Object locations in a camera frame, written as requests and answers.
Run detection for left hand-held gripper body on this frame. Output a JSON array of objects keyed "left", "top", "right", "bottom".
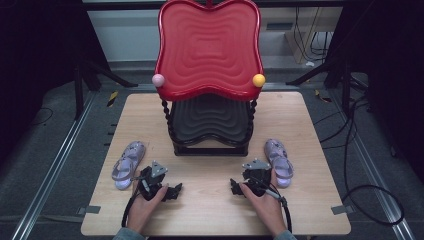
[{"left": 135, "top": 160, "right": 169, "bottom": 202}]

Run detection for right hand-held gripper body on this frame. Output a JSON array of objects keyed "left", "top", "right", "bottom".
[{"left": 241, "top": 158, "right": 273, "bottom": 198}]

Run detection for purple sandal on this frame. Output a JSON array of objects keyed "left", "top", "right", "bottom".
[
  {"left": 263, "top": 138, "right": 295, "bottom": 189},
  {"left": 111, "top": 140, "right": 147, "bottom": 191}
]

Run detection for red and black shoe rack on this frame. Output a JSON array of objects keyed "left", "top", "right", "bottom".
[{"left": 151, "top": 0, "right": 268, "bottom": 158}]

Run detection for person's left hand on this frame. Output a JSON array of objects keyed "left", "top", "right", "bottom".
[{"left": 127, "top": 171, "right": 170, "bottom": 234}]

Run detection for person's right hand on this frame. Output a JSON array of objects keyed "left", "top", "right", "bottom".
[{"left": 239, "top": 168, "right": 288, "bottom": 237}]

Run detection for gray tape piece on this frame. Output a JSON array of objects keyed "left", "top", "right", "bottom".
[
  {"left": 77, "top": 205, "right": 102, "bottom": 215},
  {"left": 331, "top": 204, "right": 355, "bottom": 216}
]

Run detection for yellow and black floor tape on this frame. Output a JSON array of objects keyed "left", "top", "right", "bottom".
[
  {"left": 314, "top": 88, "right": 333, "bottom": 103},
  {"left": 106, "top": 90, "right": 120, "bottom": 108}
]

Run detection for black metal stand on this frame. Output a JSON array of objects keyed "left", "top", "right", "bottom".
[
  {"left": 285, "top": 54, "right": 356, "bottom": 117},
  {"left": 72, "top": 49, "right": 139, "bottom": 121}
]

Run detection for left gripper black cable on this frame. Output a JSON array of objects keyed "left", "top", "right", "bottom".
[{"left": 121, "top": 176, "right": 149, "bottom": 229}]

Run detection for metal floor rail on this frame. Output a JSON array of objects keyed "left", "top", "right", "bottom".
[
  {"left": 11, "top": 91, "right": 98, "bottom": 240},
  {"left": 328, "top": 89, "right": 417, "bottom": 240}
]

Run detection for looped black floor cable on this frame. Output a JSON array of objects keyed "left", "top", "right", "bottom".
[{"left": 313, "top": 93, "right": 406, "bottom": 227}]

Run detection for thin black floor cable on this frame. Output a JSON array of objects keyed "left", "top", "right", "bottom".
[{"left": 30, "top": 106, "right": 55, "bottom": 127}]

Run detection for hanging black cables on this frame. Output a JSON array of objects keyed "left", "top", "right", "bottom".
[{"left": 294, "top": 6, "right": 335, "bottom": 63}]

